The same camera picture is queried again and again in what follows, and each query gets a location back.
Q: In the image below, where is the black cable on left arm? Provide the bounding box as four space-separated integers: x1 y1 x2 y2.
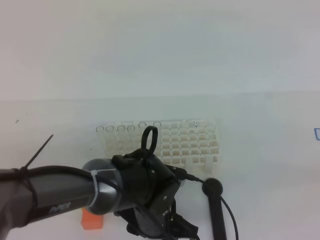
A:
184 173 240 240

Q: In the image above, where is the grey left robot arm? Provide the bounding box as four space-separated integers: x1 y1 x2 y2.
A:
0 149 198 240

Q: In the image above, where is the black round-headed rod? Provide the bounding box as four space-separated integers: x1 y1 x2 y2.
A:
202 178 227 240

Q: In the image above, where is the black zip tie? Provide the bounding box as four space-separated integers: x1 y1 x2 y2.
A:
13 134 54 209

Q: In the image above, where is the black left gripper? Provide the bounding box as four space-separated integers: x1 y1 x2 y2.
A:
111 149 199 240

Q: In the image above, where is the white plastic test tube rack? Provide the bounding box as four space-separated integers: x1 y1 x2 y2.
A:
96 119 221 177

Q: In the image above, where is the white zip tie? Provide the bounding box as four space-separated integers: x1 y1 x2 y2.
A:
87 168 117 215

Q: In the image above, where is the clear glass test tube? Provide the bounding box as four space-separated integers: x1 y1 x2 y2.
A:
105 125 115 133
138 122 147 129
95 126 105 133
153 121 162 128
127 125 136 132
117 125 126 133

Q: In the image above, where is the orange cube block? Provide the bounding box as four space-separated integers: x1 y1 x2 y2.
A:
81 208 104 230

